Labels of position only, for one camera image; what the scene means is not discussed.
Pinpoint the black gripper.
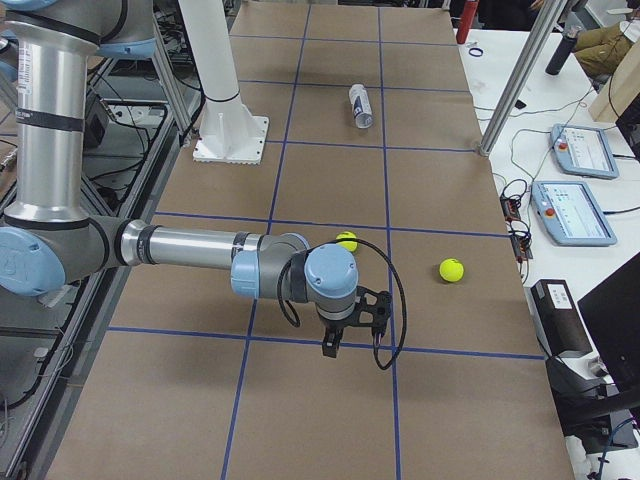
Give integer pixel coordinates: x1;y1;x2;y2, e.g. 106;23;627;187
320;316;350;358

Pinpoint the yellow tennis ball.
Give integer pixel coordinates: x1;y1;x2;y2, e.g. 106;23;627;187
335;231;358;252
439;258;465;283

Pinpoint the clear tennis ball can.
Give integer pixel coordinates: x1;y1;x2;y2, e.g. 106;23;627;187
348;84;373;129

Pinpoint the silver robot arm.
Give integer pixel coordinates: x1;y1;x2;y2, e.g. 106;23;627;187
1;1;365;357

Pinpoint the small electronics board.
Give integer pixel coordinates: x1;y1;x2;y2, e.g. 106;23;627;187
500;194;533;263

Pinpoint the black box with label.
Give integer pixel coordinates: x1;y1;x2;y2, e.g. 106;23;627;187
529;279;592;359

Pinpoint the near blue teach pendant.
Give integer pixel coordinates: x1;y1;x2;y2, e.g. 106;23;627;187
531;181;617;247

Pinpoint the blue teach pendant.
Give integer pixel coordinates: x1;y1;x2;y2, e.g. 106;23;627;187
531;181;617;247
550;124;619;180

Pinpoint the black monitor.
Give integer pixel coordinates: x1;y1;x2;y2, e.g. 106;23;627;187
578;254;639;391

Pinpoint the far blue teach pendant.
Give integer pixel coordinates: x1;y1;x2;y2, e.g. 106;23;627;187
550;124;619;180

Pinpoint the red bottle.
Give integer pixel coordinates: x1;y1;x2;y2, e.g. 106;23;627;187
456;0;479;45

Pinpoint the black bottle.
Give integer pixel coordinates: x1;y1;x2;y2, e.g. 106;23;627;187
545;26;581;76

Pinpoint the seated person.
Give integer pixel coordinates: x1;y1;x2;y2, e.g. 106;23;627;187
573;18;639;78

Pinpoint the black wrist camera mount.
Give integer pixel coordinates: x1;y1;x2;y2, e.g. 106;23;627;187
350;286;392;347

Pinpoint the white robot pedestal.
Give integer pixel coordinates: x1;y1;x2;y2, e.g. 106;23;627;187
179;0;269;164

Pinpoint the aluminium frame post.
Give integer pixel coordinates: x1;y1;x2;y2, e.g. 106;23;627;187
478;1;566;157

